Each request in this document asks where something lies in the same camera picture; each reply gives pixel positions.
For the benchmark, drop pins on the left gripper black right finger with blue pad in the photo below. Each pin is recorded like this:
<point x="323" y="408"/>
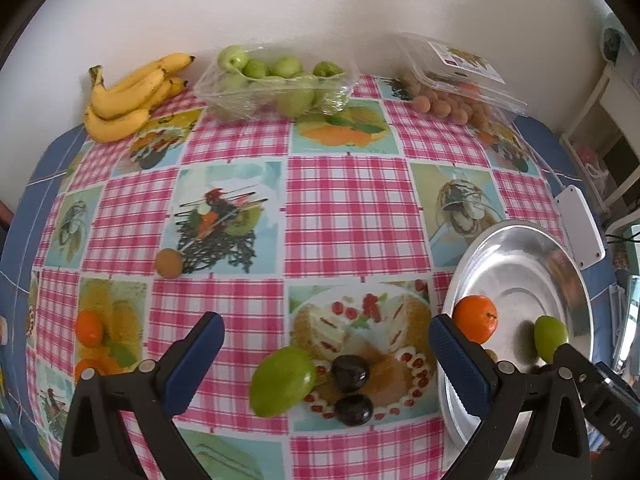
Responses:
<point x="554" y="445"/>

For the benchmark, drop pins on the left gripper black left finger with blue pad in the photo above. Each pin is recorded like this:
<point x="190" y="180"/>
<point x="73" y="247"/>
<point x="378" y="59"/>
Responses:
<point x="96" y="444"/>

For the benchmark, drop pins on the orange tangerine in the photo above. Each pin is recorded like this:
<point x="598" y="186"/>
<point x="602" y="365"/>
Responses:
<point x="476" y="317"/>
<point x="89" y="329"/>
<point x="85" y="364"/>

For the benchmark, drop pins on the green mango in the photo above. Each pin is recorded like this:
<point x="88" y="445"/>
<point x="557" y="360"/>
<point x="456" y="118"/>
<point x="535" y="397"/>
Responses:
<point x="281" y="381"/>
<point x="549" y="334"/>

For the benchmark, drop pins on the dark plum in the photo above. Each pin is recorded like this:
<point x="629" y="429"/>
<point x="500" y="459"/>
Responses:
<point x="353" y="410"/>
<point x="350" y="373"/>

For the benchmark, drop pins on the silver metal plate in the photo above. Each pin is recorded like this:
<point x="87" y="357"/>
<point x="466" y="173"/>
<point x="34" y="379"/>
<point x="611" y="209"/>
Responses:
<point x="526" y="274"/>

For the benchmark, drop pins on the brown kiwi far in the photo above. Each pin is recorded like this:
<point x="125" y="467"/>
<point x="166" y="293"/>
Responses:
<point x="168" y="263"/>

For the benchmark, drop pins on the white rectangular device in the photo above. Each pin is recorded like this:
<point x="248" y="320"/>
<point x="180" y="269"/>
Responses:
<point x="581" y="229"/>

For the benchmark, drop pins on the pink checkered fruit tablecloth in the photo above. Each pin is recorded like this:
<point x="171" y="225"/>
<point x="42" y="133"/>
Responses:
<point x="294" y="232"/>

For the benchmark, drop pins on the white side shelf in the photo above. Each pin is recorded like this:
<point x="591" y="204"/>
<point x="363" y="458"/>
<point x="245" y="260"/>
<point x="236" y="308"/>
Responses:
<point x="603" y="137"/>

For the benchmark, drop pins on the yellow banana bunch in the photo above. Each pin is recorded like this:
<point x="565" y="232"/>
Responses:
<point x="115" y="113"/>

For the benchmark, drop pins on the clear box of longans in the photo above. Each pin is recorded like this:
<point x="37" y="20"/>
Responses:
<point x="433" y="66"/>

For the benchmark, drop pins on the clear tray of green apples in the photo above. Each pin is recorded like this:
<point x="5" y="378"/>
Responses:
<point x="290" y="78"/>

